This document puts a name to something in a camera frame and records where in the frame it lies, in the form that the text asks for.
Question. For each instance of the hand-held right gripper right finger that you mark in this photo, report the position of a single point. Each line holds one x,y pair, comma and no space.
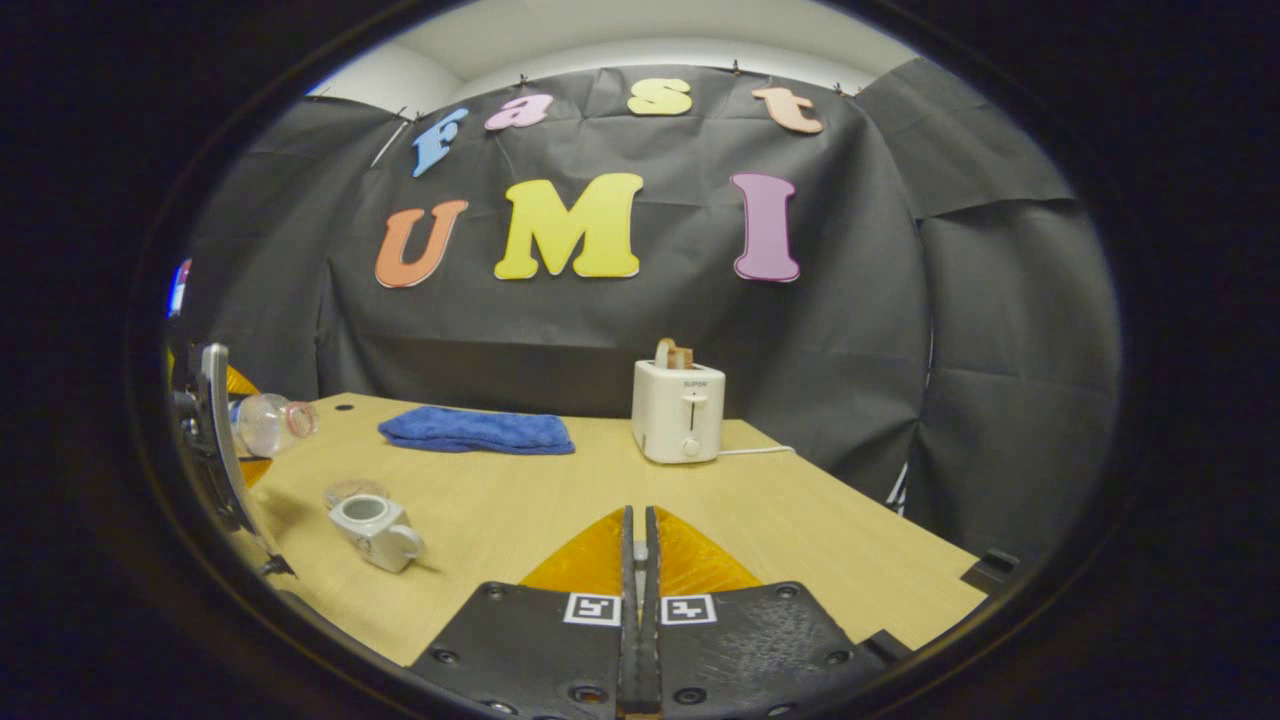
740,650

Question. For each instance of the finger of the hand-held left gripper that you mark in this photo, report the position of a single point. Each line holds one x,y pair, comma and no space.
248,500
215,390

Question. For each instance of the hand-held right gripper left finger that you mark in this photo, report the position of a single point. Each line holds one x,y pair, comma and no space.
540,650

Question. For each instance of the clear plastic water bottle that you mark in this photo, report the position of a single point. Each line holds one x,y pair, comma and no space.
268,424

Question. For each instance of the white teacup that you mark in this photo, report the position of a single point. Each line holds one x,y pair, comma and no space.
375,535

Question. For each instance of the computer monitor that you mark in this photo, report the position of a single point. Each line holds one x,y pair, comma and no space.
180,288

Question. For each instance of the blue towel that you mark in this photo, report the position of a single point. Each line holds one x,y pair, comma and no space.
475,430

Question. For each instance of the white toaster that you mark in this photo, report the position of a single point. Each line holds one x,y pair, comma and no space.
678,415

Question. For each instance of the black block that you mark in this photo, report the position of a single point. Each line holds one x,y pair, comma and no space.
990,570

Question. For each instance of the bread slice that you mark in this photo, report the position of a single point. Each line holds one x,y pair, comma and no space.
672,354

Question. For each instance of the black backdrop cloth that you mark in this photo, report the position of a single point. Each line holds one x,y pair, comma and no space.
800,330

